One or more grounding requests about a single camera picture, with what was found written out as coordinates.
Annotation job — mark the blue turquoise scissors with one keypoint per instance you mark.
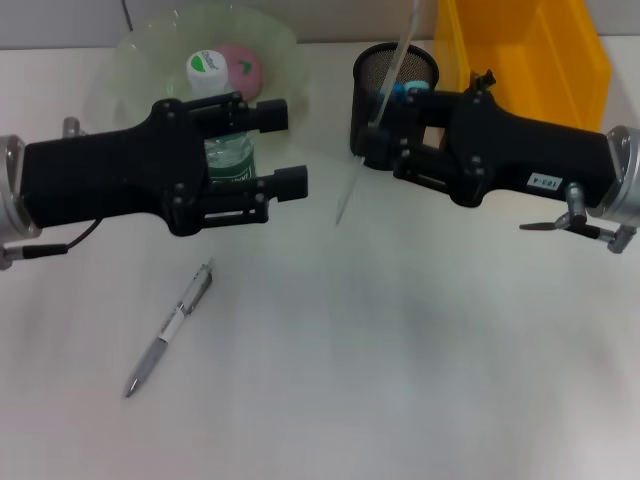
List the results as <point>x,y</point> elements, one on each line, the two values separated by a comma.
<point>415,86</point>

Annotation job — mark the green plastic wrapper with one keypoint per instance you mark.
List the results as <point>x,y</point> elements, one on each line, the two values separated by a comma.
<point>484,80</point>

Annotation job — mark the clear plastic ruler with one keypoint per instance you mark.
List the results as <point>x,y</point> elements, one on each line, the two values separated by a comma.
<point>346,197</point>

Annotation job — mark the yellow plastic storage bin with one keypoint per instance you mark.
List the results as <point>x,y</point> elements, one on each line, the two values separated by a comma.
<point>540,60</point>

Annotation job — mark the silver white pen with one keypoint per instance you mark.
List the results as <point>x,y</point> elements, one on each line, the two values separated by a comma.
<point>165,335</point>

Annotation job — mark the green glass fruit plate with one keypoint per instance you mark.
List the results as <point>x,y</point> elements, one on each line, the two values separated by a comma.
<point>140,65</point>

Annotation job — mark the clear water bottle green label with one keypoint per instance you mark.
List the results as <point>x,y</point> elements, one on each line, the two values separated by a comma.
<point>207,65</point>

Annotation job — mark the black mesh pen cup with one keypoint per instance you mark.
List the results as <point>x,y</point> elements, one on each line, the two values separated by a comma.
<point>360,110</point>

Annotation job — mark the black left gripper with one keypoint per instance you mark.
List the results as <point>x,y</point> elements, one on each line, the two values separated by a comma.
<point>110,175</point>

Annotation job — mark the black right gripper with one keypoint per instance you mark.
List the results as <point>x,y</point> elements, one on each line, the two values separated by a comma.
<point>525,150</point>

